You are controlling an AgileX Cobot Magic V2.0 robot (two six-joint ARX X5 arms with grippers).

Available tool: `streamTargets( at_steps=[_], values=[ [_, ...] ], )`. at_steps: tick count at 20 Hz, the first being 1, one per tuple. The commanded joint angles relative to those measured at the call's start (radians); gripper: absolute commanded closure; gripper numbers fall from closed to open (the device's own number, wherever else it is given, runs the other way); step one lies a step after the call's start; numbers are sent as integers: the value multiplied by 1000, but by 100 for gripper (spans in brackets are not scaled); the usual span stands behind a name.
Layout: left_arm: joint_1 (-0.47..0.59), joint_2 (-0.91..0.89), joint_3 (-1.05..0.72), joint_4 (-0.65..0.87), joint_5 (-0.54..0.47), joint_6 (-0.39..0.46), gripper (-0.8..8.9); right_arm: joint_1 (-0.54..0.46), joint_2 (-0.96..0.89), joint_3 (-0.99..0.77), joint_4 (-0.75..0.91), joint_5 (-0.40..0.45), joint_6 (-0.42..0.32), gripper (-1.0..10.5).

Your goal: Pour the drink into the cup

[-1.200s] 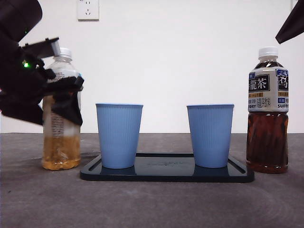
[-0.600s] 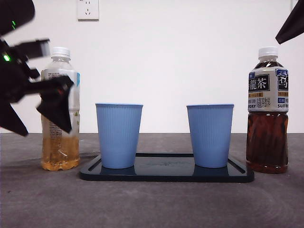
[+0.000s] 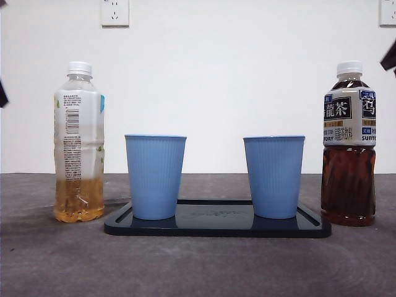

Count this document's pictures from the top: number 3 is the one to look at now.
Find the dark blue-green flat tray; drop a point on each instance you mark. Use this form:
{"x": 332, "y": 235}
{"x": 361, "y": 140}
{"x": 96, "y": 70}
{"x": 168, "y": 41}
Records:
{"x": 213, "y": 229}

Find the blue ribbed plastic cup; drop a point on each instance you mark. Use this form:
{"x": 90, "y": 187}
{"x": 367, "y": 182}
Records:
{"x": 273, "y": 176}
{"x": 153, "y": 176}

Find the clear green tea bottle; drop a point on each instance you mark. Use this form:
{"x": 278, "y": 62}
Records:
{"x": 79, "y": 108}

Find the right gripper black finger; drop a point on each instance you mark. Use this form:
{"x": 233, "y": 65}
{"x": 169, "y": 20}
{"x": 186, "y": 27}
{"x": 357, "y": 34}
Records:
{"x": 390, "y": 60}

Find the dark oolong tea bottle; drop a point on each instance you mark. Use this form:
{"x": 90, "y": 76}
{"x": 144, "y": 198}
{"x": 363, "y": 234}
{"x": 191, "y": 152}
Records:
{"x": 348, "y": 185}

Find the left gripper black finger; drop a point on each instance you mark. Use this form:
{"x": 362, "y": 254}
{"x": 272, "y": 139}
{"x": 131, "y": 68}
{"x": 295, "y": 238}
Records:
{"x": 2, "y": 96}

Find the white wall socket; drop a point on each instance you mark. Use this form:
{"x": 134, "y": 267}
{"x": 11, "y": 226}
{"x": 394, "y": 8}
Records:
{"x": 115, "y": 14}
{"x": 389, "y": 14}

